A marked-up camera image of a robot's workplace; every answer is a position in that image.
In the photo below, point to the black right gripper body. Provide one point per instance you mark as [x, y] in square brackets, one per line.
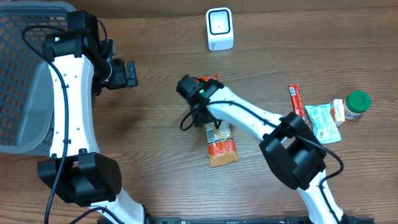
[200, 117]

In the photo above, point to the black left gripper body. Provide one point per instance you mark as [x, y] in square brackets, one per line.
[130, 73]

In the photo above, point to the orange spaghetti pasta packet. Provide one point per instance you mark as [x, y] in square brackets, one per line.
[221, 145]

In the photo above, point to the red sachet stick packet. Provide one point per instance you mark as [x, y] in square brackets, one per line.
[296, 100]

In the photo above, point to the teal wet wipes packet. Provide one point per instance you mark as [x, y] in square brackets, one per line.
[324, 127]

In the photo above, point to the orange Kleenex tissue pack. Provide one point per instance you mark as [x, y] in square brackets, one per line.
[338, 111]

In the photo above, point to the green lid jar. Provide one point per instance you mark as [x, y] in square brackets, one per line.
[356, 103]

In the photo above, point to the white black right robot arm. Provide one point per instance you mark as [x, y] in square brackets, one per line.
[291, 150]

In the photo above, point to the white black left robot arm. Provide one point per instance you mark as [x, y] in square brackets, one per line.
[81, 65]

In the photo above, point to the white barcode scanner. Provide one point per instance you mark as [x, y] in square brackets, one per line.
[219, 27]

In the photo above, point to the grey plastic mesh basket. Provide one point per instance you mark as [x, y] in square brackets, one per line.
[26, 84]

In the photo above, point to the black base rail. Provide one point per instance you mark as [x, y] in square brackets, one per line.
[286, 220]

